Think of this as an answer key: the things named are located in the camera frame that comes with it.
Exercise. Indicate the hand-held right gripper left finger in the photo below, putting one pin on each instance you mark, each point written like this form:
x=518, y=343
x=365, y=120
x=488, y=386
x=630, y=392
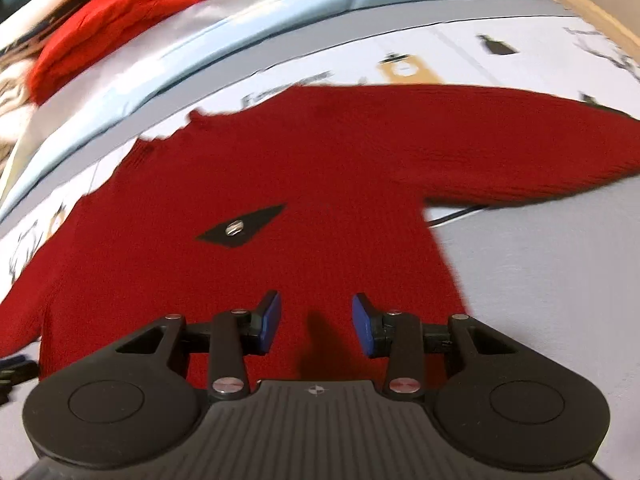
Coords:
x=270, y=321

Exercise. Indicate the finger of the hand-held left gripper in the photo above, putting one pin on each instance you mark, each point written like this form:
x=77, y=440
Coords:
x=20, y=367

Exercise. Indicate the light blue quilt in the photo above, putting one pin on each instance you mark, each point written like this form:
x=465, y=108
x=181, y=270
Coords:
x=240, y=25

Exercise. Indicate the red knit sweater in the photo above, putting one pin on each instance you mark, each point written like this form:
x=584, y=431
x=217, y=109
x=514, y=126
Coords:
x=320, y=170

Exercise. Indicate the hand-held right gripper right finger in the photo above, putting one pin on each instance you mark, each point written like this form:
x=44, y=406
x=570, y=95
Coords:
x=362, y=326

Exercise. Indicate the red folded blanket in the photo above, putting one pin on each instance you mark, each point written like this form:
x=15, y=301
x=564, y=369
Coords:
x=120, y=25

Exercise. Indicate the wooden bed frame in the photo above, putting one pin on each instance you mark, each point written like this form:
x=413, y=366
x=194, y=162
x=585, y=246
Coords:
x=595, y=20

